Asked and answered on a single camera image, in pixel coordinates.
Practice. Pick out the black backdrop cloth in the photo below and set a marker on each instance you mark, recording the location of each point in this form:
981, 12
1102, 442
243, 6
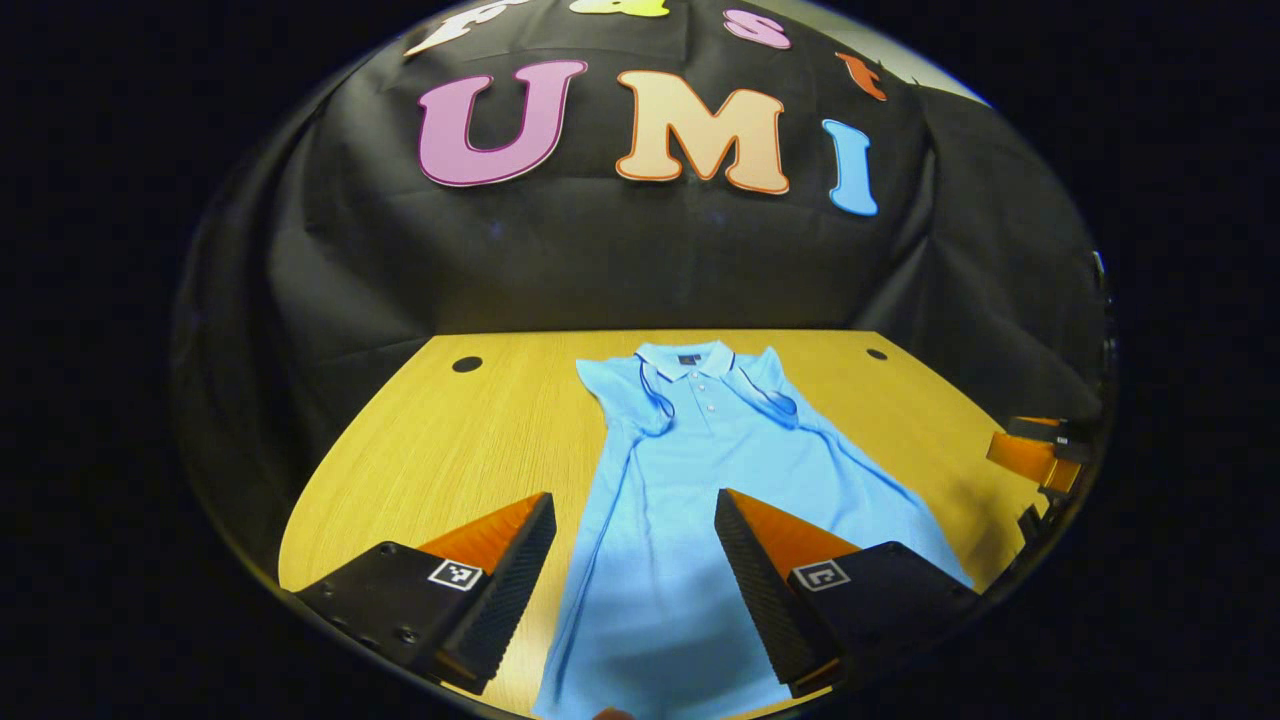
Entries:
600, 260

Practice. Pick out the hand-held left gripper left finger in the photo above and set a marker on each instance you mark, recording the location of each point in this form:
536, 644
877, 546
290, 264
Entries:
510, 600

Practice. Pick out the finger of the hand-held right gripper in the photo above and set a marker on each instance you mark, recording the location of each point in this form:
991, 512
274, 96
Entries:
1030, 455

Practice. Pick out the light blue polo T-shirt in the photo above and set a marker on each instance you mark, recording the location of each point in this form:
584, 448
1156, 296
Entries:
680, 470

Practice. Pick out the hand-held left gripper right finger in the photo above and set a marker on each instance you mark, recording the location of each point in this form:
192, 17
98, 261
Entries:
765, 600

